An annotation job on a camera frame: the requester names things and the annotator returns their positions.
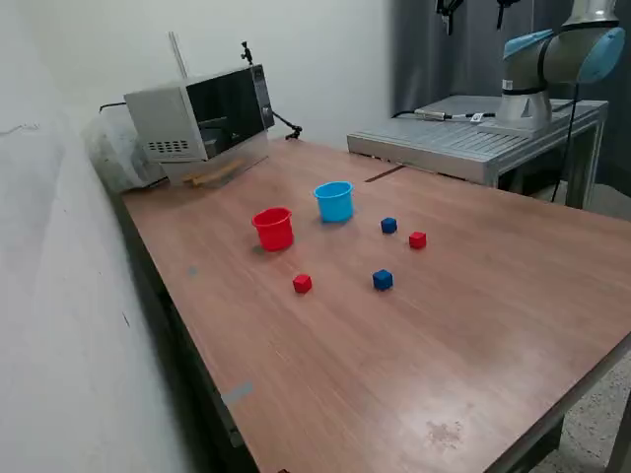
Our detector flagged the blue plastic bin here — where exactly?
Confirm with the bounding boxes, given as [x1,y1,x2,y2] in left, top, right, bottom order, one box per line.
[313,180,355,224]

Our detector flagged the brown tape strip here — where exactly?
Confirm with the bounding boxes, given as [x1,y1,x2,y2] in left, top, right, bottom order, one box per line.
[365,166,406,183]

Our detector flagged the wooden stick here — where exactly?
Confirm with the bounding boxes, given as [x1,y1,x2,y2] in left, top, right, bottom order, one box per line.
[182,160,245,183]
[191,168,239,187]

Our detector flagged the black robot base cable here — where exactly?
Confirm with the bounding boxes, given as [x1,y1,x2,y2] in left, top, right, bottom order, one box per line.
[551,81,583,204]

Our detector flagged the long blue tape strip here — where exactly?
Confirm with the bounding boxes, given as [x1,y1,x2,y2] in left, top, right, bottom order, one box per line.
[220,380,255,406]

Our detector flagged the silver microwave oven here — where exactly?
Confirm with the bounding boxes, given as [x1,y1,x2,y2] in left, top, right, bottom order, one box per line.
[122,63,276,164]

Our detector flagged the thin metal rod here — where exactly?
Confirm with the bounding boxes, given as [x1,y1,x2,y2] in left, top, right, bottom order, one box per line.
[168,31,189,80]

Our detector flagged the crumpled clear plastic bag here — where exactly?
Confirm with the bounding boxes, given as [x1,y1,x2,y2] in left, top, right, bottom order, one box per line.
[81,105,169,193]

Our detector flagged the red plastic bin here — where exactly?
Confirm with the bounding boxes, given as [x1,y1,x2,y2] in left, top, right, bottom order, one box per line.
[250,206,296,253]

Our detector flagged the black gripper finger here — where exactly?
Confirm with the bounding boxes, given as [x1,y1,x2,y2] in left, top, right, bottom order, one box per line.
[495,0,520,32]
[435,0,464,35]

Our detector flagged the silver cable connector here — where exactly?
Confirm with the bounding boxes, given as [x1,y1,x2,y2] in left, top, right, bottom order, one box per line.
[413,107,453,122]

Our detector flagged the grey metal robot base table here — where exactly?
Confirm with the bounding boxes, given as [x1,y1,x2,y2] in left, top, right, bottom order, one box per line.
[346,95,610,211]

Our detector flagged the clear plastic stand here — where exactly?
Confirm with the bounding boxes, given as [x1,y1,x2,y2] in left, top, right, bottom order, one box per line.
[162,132,271,188]

